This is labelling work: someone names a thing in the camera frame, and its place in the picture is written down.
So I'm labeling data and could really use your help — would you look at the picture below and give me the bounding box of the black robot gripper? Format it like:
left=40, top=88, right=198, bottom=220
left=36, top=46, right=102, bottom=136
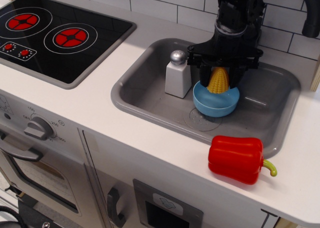
left=187, top=31, right=263, bottom=88

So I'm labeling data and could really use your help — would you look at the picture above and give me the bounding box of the yellow toy corn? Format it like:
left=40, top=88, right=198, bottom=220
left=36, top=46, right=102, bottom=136
left=206, top=67, right=230, bottom=94

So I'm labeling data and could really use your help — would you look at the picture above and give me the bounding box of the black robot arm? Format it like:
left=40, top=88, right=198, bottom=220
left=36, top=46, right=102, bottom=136
left=187, top=0, right=266, bottom=88

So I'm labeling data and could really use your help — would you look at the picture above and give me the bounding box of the blue plastic bowl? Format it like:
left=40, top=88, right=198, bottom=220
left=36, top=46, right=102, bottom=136
left=192, top=81, right=240, bottom=118

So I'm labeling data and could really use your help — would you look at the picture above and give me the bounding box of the grey plastic sink basin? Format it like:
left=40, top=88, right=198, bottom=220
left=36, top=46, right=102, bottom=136
left=111, top=38, right=301, bottom=158

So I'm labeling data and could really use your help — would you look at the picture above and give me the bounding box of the white salt shaker silver cap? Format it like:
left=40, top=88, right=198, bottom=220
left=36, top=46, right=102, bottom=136
left=165, top=49, right=192, bottom=99

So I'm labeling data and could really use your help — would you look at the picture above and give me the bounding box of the red toy bell pepper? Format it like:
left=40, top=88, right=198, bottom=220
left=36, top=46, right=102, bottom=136
left=208, top=135, right=278, bottom=185

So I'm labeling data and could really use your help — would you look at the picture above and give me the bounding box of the dark grey toy faucet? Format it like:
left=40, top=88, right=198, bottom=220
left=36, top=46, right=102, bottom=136
left=252, top=0, right=320, bottom=50

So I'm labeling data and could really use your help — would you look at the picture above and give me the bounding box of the grey dishwasher panel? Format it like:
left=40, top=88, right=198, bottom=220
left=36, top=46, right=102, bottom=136
left=133, top=179, right=204, bottom=228

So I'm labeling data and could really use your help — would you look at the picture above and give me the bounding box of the black toy stovetop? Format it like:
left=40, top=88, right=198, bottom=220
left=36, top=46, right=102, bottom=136
left=0, top=0, right=137, bottom=90

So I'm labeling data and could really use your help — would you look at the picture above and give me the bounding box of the grey oven knob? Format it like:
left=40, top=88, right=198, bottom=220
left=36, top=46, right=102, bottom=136
left=23, top=116, right=54, bottom=141

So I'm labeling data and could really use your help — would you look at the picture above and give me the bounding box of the oven door window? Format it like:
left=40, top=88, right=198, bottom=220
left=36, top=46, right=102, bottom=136
left=5, top=155, right=79, bottom=214

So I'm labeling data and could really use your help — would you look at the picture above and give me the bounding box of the grey dishwasher door handle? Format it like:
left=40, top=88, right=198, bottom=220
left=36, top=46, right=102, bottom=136
left=106, top=187, right=126, bottom=228

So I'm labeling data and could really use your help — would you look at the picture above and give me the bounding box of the grey oven door handle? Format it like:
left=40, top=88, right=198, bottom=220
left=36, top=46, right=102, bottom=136
left=0, top=131, right=44, bottom=162

